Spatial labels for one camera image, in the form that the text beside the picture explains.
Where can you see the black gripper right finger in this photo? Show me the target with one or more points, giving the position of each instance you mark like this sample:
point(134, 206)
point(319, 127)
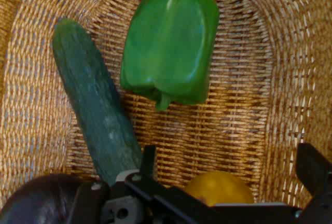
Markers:
point(313, 177)

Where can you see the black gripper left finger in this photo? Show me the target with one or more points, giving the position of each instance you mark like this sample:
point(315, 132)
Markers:
point(145, 198)

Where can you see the dark green cucumber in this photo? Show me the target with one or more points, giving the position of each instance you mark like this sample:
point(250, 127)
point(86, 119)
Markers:
point(93, 99)

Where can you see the yellow bell pepper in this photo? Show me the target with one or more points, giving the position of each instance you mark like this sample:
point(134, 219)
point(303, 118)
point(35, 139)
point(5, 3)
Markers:
point(220, 187)

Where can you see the dark purple eggplant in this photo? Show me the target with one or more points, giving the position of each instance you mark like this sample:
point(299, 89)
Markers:
point(39, 200)

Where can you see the green bell pepper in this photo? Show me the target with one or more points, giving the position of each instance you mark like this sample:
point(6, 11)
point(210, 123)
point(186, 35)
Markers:
point(168, 53)

